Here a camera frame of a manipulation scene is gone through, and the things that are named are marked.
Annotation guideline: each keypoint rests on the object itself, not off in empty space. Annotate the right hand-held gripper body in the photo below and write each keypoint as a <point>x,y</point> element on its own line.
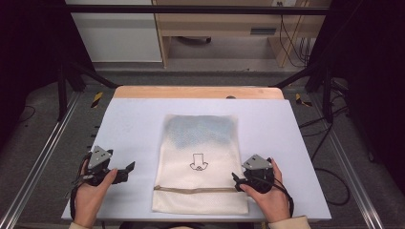
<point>258,171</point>

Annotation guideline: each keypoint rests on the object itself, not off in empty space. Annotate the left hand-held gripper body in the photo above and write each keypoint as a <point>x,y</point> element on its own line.
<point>99,158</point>

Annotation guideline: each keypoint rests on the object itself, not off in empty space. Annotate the person's right hand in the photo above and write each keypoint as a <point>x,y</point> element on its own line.
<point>270,200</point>

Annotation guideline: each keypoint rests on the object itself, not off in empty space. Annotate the person's left hand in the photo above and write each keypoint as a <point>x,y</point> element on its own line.
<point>90,195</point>

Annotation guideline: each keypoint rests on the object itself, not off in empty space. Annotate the white foam board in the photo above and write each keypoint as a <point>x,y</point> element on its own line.
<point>133,127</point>

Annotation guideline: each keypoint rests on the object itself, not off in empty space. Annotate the black metal stand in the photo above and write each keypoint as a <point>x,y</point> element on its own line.
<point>327,92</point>
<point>62,92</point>

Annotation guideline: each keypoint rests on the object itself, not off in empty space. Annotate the wooden table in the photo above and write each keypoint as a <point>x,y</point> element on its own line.
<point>191,92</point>

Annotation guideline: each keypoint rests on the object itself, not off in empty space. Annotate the white cabinet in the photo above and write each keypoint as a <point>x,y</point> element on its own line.
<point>117,38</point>

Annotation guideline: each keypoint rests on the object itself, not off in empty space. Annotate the black curtain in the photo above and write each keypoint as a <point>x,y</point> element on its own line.
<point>369,79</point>
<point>28,47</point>

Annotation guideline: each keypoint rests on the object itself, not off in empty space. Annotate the light wooden desk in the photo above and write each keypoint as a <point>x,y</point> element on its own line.
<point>223,22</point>

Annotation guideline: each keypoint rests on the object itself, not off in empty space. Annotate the aluminium floor rail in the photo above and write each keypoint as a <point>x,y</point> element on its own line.
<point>347,159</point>
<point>41,159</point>

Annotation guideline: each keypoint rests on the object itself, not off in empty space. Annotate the black horizontal frame bar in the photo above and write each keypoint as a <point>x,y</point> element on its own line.
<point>191,10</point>

